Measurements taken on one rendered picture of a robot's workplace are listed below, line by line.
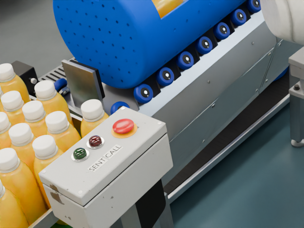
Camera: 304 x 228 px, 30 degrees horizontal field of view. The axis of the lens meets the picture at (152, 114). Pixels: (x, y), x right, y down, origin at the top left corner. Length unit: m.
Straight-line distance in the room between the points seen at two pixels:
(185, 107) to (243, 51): 0.26
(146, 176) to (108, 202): 0.09
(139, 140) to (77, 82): 0.39
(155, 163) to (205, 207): 1.35
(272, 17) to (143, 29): 0.31
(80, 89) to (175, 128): 0.24
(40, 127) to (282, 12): 0.50
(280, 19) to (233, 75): 0.59
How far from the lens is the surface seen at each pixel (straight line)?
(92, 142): 0.92
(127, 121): 0.94
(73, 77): 1.26
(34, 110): 1.08
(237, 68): 1.49
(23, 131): 1.04
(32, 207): 1.05
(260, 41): 1.57
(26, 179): 1.01
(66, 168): 0.90
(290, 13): 0.89
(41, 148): 0.99
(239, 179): 2.39
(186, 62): 1.34
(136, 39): 1.16
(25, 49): 3.65
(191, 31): 1.28
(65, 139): 1.05
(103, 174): 0.87
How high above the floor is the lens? 1.67
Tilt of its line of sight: 37 degrees down
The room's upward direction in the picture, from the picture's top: 11 degrees counter-clockwise
